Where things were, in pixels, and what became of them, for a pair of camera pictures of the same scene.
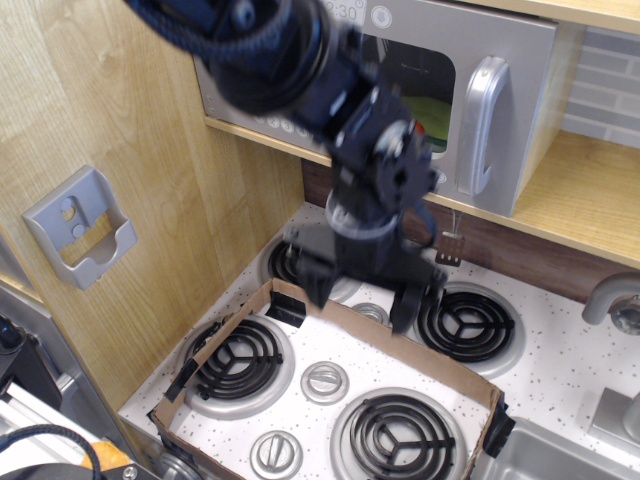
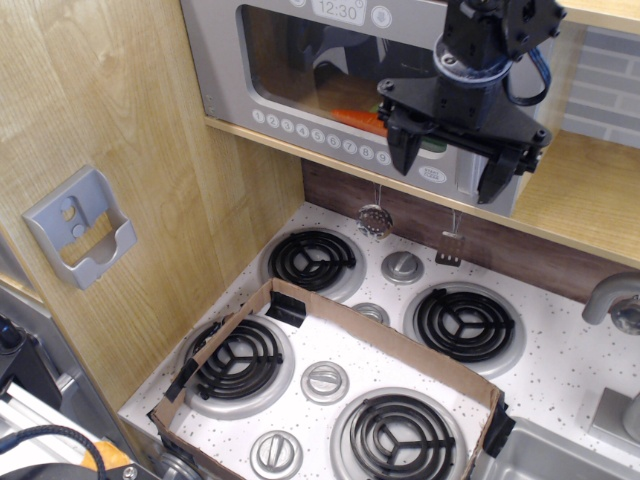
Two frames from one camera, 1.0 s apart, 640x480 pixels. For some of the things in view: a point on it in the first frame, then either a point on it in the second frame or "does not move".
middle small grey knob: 374,312 does not move
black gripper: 364,246 -> 483,113
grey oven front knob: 172,467 does not move
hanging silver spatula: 450,247 does not move
